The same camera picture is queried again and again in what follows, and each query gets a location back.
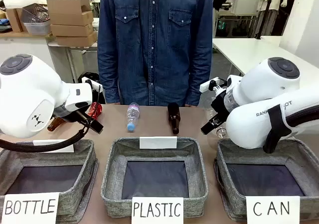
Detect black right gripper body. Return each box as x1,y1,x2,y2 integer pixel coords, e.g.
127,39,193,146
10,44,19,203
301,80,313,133
210,93,231,125

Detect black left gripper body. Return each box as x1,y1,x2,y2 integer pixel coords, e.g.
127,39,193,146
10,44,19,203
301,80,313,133
74,109,104,135

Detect crushed red can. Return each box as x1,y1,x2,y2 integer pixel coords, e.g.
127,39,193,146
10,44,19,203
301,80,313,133
87,102,103,120

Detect brown glass bottle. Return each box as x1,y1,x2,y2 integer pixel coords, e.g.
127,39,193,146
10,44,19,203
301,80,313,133
47,116,67,132
167,102,181,135

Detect small blue-capped water bottle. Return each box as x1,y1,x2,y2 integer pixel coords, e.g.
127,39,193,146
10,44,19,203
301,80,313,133
126,102,141,132

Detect grey basket labelled bottle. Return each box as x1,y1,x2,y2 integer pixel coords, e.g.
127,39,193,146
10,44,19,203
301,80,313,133
0,139,99,224

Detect grey basket labelled plastic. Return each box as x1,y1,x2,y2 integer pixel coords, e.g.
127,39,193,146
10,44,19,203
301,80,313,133
100,136,209,219

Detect grey basket labelled can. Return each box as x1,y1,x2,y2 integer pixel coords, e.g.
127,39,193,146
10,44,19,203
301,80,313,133
213,137,319,222

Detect paper sign reading can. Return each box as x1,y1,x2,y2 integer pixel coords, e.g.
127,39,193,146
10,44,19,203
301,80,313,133
245,195,301,224

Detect blank white card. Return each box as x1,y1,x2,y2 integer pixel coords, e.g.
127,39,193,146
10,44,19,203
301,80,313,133
32,139,75,153
139,135,178,150

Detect white table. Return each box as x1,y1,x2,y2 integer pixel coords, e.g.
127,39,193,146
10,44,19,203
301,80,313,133
212,35,319,92

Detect flat cardboard box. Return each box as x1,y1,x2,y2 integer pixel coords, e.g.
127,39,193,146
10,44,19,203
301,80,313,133
49,10,95,27
50,23,95,38
55,31,98,47

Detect person in denim shirt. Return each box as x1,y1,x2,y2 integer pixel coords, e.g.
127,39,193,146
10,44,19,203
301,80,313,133
97,0,214,108

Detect paper sign reading plastic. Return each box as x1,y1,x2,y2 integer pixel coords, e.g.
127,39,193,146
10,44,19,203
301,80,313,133
131,196,184,224

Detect white shelf bench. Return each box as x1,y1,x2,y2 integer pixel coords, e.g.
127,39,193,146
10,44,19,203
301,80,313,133
0,31,100,84

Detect paper sign reading bottle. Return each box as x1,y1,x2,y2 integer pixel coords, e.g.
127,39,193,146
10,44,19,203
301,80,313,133
0,192,61,224

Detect black pole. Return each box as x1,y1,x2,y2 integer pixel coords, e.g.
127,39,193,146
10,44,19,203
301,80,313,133
256,0,276,40

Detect white box machine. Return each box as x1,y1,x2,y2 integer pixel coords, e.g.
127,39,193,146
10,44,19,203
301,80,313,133
230,0,260,16

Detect clear plastic bin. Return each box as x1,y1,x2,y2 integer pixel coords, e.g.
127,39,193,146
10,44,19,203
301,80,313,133
20,3,52,36

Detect person in white coat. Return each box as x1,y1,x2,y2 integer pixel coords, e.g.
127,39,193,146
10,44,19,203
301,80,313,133
253,0,288,36

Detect open cardboard box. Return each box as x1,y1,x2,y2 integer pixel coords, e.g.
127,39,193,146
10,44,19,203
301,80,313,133
46,0,93,15

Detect small cardboard box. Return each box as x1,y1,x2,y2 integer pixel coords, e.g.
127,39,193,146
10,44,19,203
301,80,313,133
5,7,28,33

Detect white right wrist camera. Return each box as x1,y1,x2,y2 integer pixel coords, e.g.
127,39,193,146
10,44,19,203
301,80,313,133
199,77,227,94

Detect black right arm strap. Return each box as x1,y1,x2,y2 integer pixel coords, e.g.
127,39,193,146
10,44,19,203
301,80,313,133
262,104,292,154

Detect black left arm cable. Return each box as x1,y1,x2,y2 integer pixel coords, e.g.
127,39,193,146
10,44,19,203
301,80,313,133
0,120,92,153

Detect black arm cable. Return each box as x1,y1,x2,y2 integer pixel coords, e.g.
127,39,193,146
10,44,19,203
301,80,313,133
0,120,92,153
285,104,319,128

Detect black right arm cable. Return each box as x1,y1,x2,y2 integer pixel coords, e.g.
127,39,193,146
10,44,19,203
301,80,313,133
285,104,319,128

